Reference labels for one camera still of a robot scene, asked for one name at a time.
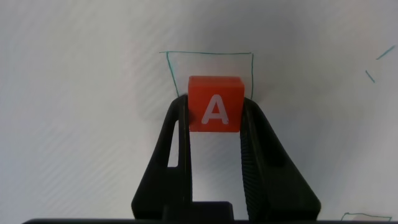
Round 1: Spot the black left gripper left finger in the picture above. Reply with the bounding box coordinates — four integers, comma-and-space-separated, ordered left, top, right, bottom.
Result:
131, 94, 193, 220

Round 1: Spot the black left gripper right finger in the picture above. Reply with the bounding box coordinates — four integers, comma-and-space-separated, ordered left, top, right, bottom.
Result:
239, 96, 322, 222

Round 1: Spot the orange A letter block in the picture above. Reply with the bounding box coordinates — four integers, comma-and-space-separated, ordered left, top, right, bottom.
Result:
187, 75, 246, 133

